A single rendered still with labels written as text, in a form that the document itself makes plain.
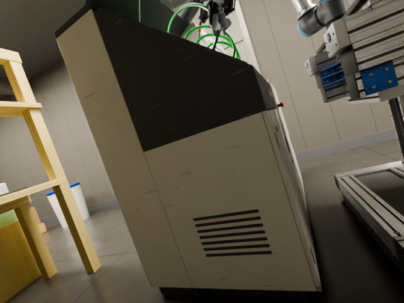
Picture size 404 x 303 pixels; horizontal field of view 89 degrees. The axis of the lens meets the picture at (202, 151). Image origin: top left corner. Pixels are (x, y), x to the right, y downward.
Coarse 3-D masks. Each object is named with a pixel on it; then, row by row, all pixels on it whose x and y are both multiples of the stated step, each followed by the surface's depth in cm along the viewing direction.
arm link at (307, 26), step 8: (296, 0) 120; (304, 0) 118; (296, 8) 123; (304, 8) 120; (312, 8) 118; (304, 16) 120; (312, 16) 118; (304, 24) 123; (312, 24) 120; (304, 32) 126; (312, 32) 124
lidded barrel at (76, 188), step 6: (72, 186) 364; (78, 186) 376; (54, 192) 348; (72, 192) 362; (78, 192) 372; (48, 198) 356; (54, 198) 350; (78, 198) 369; (54, 204) 353; (78, 204) 367; (84, 204) 380; (54, 210) 359; (60, 210) 353; (84, 210) 376; (60, 216) 356; (84, 216) 372; (60, 222) 362; (66, 222) 357
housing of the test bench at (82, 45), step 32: (64, 32) 100; (96, 32) 93; (96, 64) 97; (96, 96) 101; (96, 128) 105; (128, 128) 98; (128, 160) 102; (128, 192) 106; (128, 224) 111; (160, 224) 102; (160, 256) 107; (160, 288) 116; (192, 288) 107
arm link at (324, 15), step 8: (320, 0) 112; (328, 0) 108; (336, 0) 106; (344, 0) 106; (320, 8) 113; (328, 8) 109; (336, 8) 107; (344, 8) 106; (320, 16) 114; (328, 16) 110; (336, 16) 108; (320, 24) 117
